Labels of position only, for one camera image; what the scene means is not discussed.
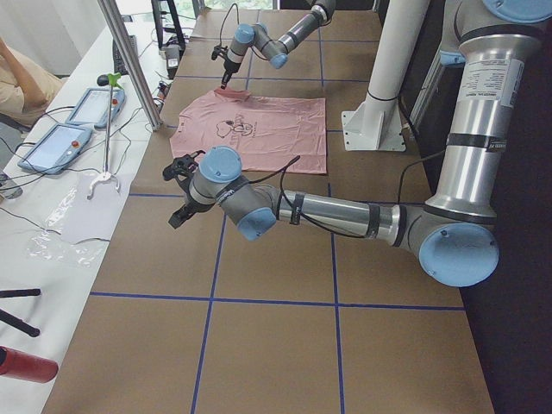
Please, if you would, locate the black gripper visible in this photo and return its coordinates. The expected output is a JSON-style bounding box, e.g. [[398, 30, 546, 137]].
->
[[210, 44, 240, 90], [162, 150, 211, 228]]

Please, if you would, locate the pink Snoopy t-shirt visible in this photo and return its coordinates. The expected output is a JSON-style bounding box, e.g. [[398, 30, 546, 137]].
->
[[170, 88, 327, 174]]

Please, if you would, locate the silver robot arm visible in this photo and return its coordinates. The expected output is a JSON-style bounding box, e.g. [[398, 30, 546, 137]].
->
[[211, 0, 336, 90], [163, 1, 551, 287]]

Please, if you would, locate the black power adapter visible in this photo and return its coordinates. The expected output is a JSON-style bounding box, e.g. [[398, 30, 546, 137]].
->
[[165, 45, 181, 79]]

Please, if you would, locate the far teach pendant tablet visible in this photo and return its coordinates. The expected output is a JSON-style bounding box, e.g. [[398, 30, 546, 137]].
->
[[66, 88, 126, 129]]

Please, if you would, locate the teach pendant tablet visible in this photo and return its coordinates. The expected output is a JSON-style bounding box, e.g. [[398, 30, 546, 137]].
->
[[17, 123, 92, 174], [66, 88, 126, 129]]

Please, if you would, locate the white grabber tool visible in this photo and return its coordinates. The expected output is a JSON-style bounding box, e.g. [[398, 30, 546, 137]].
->
[[86, 72, 122, 200]]

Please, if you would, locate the clear plastic sheet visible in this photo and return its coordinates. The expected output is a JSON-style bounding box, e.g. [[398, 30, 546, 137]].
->
[[27, 172, 135, 267]]

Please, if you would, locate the near teach pendant tablet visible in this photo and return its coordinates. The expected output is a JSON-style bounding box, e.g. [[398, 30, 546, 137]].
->
[[17, 123, 92, 174]]

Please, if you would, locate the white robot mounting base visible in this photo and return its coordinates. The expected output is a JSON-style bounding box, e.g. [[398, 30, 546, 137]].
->
[[342, 0, 430, 152]]

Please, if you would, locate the seated person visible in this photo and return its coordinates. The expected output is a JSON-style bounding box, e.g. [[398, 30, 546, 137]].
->
[[1, 40, 66, 128]]

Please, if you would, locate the red cylinder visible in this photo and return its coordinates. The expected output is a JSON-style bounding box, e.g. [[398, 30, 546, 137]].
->
[[1, 346, 59, 383]]

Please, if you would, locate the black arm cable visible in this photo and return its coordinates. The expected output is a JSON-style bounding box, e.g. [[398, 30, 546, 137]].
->
[[218, 3, 255, 78], [232, 148, 448, 239]]

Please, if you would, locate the aluminium frame post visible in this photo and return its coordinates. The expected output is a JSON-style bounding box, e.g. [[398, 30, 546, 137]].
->
[[97, 0, 162, 131]]

